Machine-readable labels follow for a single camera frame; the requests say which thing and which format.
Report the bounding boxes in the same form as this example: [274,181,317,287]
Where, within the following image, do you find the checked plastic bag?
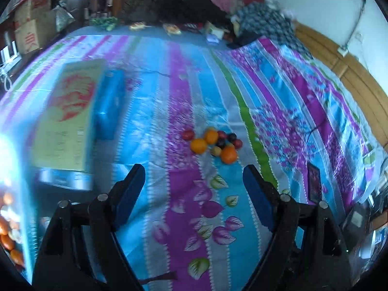
[53,6,76,33]

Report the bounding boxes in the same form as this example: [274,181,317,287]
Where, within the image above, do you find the single small tangerine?
[203,129,219,145]
[220,146,238,165]

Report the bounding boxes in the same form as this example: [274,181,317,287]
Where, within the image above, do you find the light blue perforated plastic basket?
[0,133,36,279]

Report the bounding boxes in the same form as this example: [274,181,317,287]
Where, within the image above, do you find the plaid shirt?
[233,2,313,59]

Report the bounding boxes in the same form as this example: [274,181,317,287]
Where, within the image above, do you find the plain brown cardboard box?
[15,0,53,22]

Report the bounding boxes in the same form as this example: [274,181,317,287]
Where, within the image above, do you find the white cable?
[0,64,13,92]

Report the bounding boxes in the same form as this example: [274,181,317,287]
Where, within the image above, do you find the pile of tangerines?
[0,189,25,267]

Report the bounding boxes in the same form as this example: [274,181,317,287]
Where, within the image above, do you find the pile of clothes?
[168,0,313,58]

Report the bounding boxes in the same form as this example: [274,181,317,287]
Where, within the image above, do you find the long yellow box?
[32,59,106,192]

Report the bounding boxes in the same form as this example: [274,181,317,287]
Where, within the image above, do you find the green snack packet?
[90,16,119,31]

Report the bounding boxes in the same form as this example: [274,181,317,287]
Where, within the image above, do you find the small white box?
[206,27,225,44]

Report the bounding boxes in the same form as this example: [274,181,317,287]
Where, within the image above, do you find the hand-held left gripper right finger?
[242,164,354,291]

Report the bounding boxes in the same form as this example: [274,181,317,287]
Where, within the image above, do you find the black phone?
[307,162,322,203]

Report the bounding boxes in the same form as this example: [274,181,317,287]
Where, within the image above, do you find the dark patterned chair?
[117,0,171,24]

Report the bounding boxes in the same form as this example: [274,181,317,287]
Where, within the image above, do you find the striped floral bedsheet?
[0,26,379,291]

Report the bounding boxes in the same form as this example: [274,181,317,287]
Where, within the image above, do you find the wooden headboard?
[292,21,388,150]

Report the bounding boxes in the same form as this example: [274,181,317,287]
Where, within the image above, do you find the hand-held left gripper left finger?
[32,164,146,291]

